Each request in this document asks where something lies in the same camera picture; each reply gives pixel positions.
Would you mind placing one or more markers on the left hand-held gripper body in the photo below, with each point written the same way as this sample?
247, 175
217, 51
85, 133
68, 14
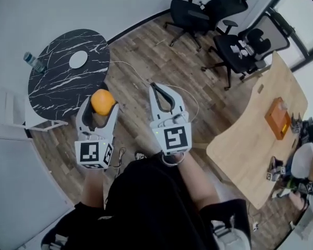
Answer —
90, 151

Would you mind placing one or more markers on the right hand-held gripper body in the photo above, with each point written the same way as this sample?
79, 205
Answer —
174, 139

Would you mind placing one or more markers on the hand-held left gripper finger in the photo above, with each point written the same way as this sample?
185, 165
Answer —
79, 118
112, 124

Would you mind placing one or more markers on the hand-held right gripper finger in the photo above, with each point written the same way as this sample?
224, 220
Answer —
178, 103
154, 105

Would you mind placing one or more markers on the white round plate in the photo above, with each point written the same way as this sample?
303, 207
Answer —
78, 59

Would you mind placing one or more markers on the person's left forearm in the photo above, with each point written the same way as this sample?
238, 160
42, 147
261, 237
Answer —
92, 189

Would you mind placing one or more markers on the person's right forearm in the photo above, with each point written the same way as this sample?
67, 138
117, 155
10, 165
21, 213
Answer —
195, 184

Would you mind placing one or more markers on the black marble round table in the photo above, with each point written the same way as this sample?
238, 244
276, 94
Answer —
62, 87

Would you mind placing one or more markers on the person's shoe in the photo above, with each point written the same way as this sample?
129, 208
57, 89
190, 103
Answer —
140, 155

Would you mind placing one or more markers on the white chair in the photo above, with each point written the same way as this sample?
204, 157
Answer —
31, 116

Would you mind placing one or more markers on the clear water bottle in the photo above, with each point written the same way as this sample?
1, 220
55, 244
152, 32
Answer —
34, 62

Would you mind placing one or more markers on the black mesh-back office chair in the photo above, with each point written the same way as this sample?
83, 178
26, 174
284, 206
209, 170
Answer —
229, 51

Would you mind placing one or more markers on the person's black clothing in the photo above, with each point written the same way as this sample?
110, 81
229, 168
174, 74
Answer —
146, 207

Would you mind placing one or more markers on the light wooden table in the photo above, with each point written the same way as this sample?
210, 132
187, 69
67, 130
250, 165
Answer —
250, 144

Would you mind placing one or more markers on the white panel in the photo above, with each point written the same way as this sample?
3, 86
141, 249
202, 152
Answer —
18, 186

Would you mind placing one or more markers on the black office chair with headrest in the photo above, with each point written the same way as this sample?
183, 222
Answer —
190, 12

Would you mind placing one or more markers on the orange box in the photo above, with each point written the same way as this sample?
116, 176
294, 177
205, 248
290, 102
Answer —
276, 118

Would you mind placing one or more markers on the spare hand-held gripper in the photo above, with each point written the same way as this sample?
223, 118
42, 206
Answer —
275, 169
296, 125

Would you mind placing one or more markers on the window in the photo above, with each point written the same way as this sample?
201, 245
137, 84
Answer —
302, 17

